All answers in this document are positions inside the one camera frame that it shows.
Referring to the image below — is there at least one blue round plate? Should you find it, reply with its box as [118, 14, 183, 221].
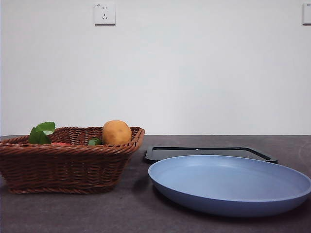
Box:
[148, 155, 311, 217]

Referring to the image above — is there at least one orange carrot with green leaves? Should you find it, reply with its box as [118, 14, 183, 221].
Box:
[29, 121, 72, 147]

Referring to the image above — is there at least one black flat tray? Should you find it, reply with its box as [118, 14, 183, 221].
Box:
[144, 146, 278, 164]

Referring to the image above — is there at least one yellow-brown potato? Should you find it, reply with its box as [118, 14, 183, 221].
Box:
[102, 120, 133, 145]

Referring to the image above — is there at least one brown wicker basket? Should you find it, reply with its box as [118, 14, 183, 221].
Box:
[0, 126, 146, 195]

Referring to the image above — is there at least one white wall socket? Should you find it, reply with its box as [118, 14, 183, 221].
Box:
[94, 2, 116, 26]

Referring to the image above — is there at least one white wall plate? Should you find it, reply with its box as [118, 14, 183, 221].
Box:
[302, 3, 311, 26]

